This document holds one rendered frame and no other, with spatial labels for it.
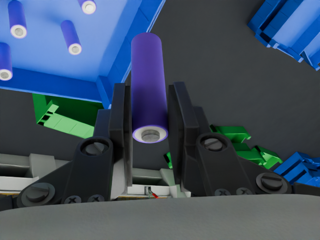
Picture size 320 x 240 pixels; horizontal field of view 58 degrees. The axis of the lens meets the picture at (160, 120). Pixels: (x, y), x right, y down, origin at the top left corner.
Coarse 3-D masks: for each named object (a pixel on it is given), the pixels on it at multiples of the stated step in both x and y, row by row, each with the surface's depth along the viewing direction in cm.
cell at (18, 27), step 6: (12, 6) 35; (18, 6) 36; (12, 12) 34; (18, 12) 35; (12, 18) 34; (18, 18) 34; (24, 18) 35; (12, 24) 33; (18, 24) 33; (24, 24) 34; (12, 30) 33; (18, 30) 33; (24, 30) 33; (18, 36) 34; (24, 36) 34
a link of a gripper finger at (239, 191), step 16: (208, 144) 10; (224, 144) 10; (208, 160) 9; (224, 160) 9; (208, 176) 8; (224, 176) 8; (240, 176) 8; (208, 192) 8; (224, 192) 8; (240, 192) 8
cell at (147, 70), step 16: (144, 32) 17; (144, 48) 16; (160, 48) 17; (144, 64) 15; (160, 64) 16; (144, 80) 15; (160, 80) 15; (144, 96) 14; (160, 96) 14; (144, 112) 14; (160, 112) 14; (144, 128) 14; (160, 128) 14
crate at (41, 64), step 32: (0, 0) 36; (32, 0) 37; (64, 0) 39; (96, 0) 40; (128, 0) 42; (160, 0) 39; (0, 32) 39; (32, 32) 40; (96, 32) 44; (128, 32) 46; (32, 64) 44; (64, 64) 46; (96, 64) 48; (128, 64) 44; (64, 96) 44; (96, 96) 47
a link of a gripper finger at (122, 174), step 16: (112, 96) 12; (128, 96) 12; (112, 112) 11; (128, 112) 11; (96, 128) 11; (112, 128) 10; (128, 128) 10; (128, 144) 10; (128, 160) 11; (48, 176) 9; (64, 176) 9; (112, 176) 10; (128, 176) 11; (32, 192) 8; (48, 192) 8; (112, 192) 10
